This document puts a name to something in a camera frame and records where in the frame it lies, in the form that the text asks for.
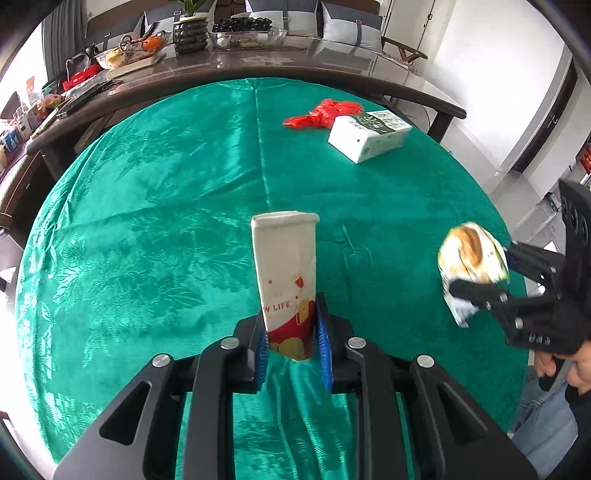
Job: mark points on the dark wooden door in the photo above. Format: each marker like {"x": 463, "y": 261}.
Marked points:
{"x": 547, "y": 120}

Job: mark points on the dark wooden sofa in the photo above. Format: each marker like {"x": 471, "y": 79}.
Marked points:
{"x": 111, "y": 27}

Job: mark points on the small glass bowl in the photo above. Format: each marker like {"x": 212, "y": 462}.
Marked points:
{"x": 111, "y": 59}

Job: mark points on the white and red paper cup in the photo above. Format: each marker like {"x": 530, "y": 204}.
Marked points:
{"x": 286, "y": 267}

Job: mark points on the black phone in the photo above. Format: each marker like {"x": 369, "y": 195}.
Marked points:
{"x": 70, "y": 108}

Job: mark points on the bread wrapper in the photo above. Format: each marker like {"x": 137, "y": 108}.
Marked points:
{"x": 471, "y": 254}

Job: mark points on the person's right hand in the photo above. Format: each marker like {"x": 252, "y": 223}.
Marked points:
{"x": 579, "y": 369}

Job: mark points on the dark bag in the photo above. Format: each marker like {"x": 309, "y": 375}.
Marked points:
{"x": 82, "y": 60}

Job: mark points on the green tablecloth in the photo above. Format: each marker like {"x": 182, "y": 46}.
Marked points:
{"x": 138, "y": 207}

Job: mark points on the glass bowl of dark fruit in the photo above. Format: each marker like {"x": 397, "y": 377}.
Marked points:
{"x": 249, "y": 33}

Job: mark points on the person's jeans leg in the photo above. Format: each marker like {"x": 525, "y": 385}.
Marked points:
{"x": 545, "y": 429}

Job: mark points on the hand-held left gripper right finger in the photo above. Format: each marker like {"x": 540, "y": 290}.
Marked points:
{"x": 323, "y": 355}

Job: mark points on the grey curtain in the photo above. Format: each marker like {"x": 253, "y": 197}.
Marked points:
{"x": 62, "y": 32}

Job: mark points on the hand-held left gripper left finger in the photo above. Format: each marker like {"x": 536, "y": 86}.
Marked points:
{"x": 262, "y": 364}

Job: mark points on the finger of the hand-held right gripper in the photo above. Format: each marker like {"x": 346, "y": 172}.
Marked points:
{"x": 480, "y": 295}
{"x": 535, "y": 261}

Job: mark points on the grey white pillow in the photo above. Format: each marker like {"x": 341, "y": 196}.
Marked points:
{"x": 159, "y": 23}
{"x": 353, "y": 27}
{"x": 281, "y": 16}

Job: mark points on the red plastic bag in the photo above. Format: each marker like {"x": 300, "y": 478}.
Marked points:
{"x": 330, "y": 113}

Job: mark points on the dark wooden long table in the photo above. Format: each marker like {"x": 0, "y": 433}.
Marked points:
{"x": 277, "y": 60}

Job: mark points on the red box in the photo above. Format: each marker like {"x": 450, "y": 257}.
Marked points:
{"x": 81, "y": 78}

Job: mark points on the white carton box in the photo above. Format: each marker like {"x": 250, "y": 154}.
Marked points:
{"x": 364, "y": 138}

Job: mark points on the potted plant in dark pot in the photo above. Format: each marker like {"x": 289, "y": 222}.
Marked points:
{"x": 190, "y": 39}

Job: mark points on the red wall decoration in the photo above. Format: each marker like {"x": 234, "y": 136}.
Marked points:
{"x": 586, "y": 160}

